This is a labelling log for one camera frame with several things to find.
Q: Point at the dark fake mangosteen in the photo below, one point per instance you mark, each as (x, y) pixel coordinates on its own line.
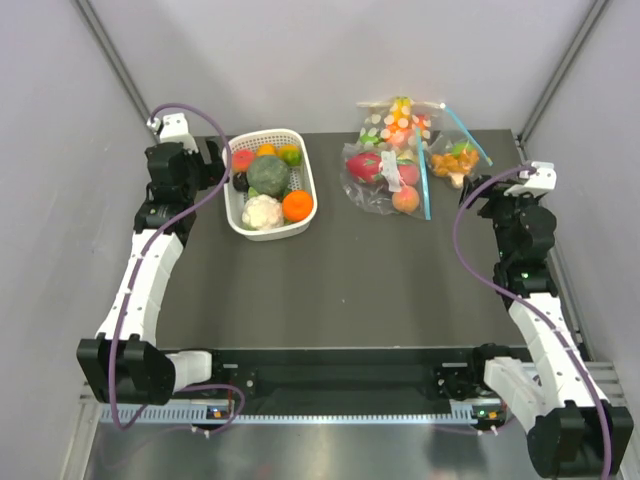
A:
(240, 182)

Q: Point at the small bag of orange pieces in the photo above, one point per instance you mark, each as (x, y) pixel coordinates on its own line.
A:
(454, 153)

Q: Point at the white plastic basket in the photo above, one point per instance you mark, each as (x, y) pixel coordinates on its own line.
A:
(301, 178)

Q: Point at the green yellow fake lime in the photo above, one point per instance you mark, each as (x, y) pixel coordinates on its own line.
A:
(290, 154)

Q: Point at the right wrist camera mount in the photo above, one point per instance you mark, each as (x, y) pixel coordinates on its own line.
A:
(537, 180)

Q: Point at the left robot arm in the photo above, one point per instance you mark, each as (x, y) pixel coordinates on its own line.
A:
(122, 363)

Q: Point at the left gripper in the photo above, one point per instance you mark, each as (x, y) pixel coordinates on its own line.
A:
(212, 173)

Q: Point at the green fake broccoli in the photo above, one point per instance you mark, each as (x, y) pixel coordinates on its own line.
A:
(268, 175)

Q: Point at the white fake cauliflower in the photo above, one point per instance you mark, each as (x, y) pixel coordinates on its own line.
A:
(262, 213)

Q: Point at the clear blue zip bag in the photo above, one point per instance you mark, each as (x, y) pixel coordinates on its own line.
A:
(377, 198)

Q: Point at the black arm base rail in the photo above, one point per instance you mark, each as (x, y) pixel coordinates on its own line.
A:
(343, 380)

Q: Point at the orange fake tangerine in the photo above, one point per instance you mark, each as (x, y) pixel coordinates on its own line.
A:
(297, 206)

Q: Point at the red fake peach in basket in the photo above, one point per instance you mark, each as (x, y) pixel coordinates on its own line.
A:
(241, 160)

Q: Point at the small orange fake fruit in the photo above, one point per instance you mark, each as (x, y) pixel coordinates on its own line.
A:
(266, 150)

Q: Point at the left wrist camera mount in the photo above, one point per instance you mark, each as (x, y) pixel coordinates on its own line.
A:
(173, 128)

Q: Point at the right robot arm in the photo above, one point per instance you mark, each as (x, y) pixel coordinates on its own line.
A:
(572, 429)

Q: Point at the orange fake peach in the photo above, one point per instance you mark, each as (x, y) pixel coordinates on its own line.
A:
(406, 200)

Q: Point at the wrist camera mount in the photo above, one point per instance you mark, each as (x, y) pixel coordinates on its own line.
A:
(173, 128)
(537, 180)

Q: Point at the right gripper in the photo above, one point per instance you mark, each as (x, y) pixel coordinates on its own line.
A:
(495, 194)

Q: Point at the red fake dragon fruit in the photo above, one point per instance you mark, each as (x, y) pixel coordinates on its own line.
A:
(365, 168)

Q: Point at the grey cable duct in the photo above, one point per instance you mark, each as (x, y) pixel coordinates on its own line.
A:
(217, 412)

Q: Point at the polka dot fruit bag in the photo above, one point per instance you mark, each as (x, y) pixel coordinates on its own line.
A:
(398, 124)

